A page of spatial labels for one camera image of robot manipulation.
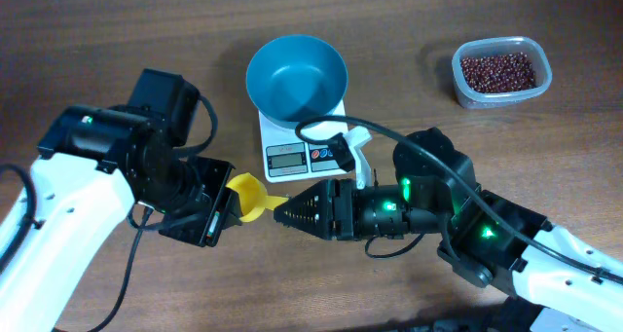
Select clear plastic bean container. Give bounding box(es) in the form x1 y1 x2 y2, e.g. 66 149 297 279
452 36 553 109

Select red beans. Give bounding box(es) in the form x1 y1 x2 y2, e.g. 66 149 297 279
459 53 536 93

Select teal plastic bowl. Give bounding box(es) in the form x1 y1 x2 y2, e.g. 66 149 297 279
245 34 348 129

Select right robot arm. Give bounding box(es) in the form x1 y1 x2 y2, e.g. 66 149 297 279
274 127 622 331

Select yellow measuring scoop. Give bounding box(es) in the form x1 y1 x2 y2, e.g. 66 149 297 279
227 172 288 223

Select white digital kitchen scale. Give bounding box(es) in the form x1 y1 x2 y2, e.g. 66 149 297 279
259 101 346 183

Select right black cable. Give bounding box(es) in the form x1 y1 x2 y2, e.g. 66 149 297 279
294 115 623 287

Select black cable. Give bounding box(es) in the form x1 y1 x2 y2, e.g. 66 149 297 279
294 115 623 287
0 95 219 332

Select left black cable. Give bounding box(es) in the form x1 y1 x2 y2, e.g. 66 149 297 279
0 95 219 332

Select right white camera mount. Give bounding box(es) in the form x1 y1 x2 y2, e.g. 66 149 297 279
344 126 373 190

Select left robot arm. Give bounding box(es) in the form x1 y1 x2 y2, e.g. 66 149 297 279
1 69 241 331

